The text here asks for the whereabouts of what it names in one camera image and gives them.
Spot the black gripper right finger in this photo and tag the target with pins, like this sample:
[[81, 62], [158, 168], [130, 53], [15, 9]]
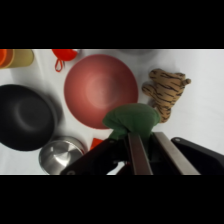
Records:
[[175, 155]]

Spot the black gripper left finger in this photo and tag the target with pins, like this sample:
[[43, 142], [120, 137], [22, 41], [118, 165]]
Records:
[[139, 156]]

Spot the green cloth toy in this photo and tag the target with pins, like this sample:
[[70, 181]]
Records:
[[131, 119]]

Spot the pink bowl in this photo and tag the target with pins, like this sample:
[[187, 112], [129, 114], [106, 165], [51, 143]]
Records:
[[100, 88]]

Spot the black bowl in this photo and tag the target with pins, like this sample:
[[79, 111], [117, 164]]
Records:
[[25, 116]]

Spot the orange-red cube block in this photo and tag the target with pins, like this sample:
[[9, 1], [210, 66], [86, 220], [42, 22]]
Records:
[[95, 143]]

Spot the tiger striped plush toy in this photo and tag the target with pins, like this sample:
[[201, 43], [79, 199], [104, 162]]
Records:
[[165, 91]]

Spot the steel saucepan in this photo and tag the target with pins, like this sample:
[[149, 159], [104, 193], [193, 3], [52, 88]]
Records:
[[58, 156]]

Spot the brown and red toy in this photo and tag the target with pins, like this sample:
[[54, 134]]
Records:
[[64, 55]]

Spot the yellow cup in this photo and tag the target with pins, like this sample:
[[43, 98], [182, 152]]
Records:
[[23, 57]]

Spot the orange cup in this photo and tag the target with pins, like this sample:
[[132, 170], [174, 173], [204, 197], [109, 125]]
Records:
[[4, 57]]

